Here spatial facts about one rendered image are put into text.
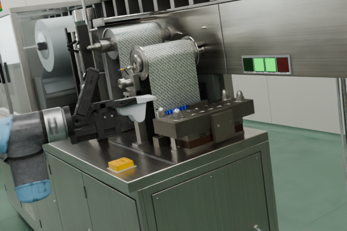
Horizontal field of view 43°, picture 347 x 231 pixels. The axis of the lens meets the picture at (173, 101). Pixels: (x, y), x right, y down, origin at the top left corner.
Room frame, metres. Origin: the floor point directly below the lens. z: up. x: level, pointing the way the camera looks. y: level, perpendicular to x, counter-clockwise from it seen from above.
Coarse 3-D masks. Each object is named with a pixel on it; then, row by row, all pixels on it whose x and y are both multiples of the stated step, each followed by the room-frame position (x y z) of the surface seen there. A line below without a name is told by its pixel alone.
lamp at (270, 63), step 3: (267, 60) 1.63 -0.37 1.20; (270, 60) 1.62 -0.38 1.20; (273, 60) 1.61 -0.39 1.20; (267, 63) 1.64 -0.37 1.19; (270, 63) 1.62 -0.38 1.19; (273, 63) 1.61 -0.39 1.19; (267, 66) 1.64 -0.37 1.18; (270, 66) 1.63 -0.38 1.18; (273, 66) 1.61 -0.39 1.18; (267, 69) 1.64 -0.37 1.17; (270, 69) 1.63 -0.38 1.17; (273, 69) 1.61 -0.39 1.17
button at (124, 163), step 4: (116, 160) 1.56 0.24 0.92; (120, 160) 1.56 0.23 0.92; (124, 160) 1.55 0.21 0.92; (128, 160) 1.54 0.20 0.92; (132, 160) 1.54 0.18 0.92; (108, 164) 1.56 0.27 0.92; (112, 164) 1.53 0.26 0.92; (116, 164) 1.52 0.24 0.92; (120, 164) 1.51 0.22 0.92; (124, 164) 1.52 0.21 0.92; (128, 164) 1.53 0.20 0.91; (132, 164) 1.53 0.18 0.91; (112, 168) 1.53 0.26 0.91; (116, 168) 1.50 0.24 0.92; (120, 168) 1.51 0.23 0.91; (124, 168) 1.52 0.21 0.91
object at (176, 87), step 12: (156, 72) 1.78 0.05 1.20; (168, 72) 1.81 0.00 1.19; (180, 72) 1.84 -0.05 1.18; (192, 72) 1.87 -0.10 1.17; (156, 84) 1.77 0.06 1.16; (168, 84) 1.80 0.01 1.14; (180, 84) 1.83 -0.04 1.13; (192, 84) 1.86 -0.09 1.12; (156, 96) 1.77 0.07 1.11; (168, 96) 1.80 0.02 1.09; (180, 96) 1.83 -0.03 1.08; (192, 96) 1.86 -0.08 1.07; (156, 108) 1.76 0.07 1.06; (168, 108) 1.79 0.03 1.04
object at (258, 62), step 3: (255, 60) 1.69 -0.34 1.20; (258, 60) 1.68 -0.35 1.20; (261, 60) 1.66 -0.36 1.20; (255, 63) 1.69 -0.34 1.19; (258, 63) 1.68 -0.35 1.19; (261, 63) 1.66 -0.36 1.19; (255, 66) 1.69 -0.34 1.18; (258, 66) 1.68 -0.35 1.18; (261, 66) 1.66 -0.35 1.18; (255, 69) 1.69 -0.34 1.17; (258, 69) 1.68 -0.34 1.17; (261, 69) 1.67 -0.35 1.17
